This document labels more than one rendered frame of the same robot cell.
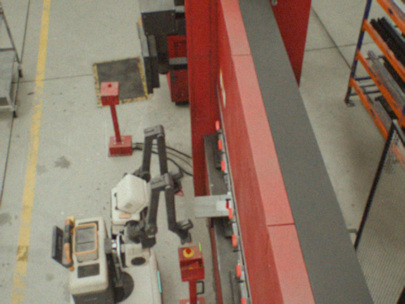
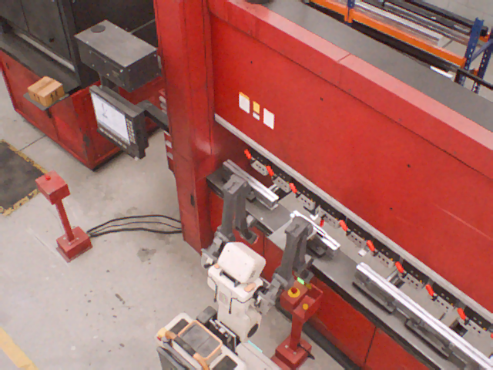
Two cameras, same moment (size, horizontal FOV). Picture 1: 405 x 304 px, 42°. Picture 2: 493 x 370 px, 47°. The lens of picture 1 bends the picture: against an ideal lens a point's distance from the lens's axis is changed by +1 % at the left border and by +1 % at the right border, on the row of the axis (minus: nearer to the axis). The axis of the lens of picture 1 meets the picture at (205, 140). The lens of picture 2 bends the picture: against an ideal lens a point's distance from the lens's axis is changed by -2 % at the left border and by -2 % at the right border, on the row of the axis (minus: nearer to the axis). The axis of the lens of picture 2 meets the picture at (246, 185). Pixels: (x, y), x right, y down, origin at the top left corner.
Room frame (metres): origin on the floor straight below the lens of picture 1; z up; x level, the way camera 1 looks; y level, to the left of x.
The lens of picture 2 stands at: (0.68, 1.62, 3.86)
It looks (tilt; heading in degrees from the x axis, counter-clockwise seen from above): 47 degrees down; 321
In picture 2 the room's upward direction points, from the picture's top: straight up
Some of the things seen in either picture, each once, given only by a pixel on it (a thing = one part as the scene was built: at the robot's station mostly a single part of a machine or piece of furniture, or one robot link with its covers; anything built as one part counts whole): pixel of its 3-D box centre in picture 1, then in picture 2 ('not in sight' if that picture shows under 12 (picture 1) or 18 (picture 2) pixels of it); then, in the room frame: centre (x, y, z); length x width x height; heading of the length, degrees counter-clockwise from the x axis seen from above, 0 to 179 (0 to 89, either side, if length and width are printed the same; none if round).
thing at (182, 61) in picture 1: (184, 74); (149, 122); (3.56, 0.17, 1.18); 0.40 x 0.24 x 0.07; 4
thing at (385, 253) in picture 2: (247, 253); (387, 250); (1.71, -0.23, 1.26); 0.15 x 0.09 x 0.17; 4
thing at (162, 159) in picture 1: (162, 154); (239, 206); (2.39, 0.29, 1.40); 0.11 x 0.06 x 0.43; 9
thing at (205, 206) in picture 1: (212, 206); (292, 234); (2.27, -0.04, 1.00); 0.26 x 0.18 x 0.01; 94
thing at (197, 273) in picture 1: (190, 261); (300, 298); (2.00, 0.12, 0.75); 0.20 x 0.16 x 0.18; 8
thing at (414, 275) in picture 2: (252, 284); (415, 271); (1.51, -0.24, 1.26); 0.15 x 0.09 x 0.17; 4
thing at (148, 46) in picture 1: (150, 58); (121, 119); (3.44, 0.43, 1.42); 0.45 x 0.12 x 0.36; 9
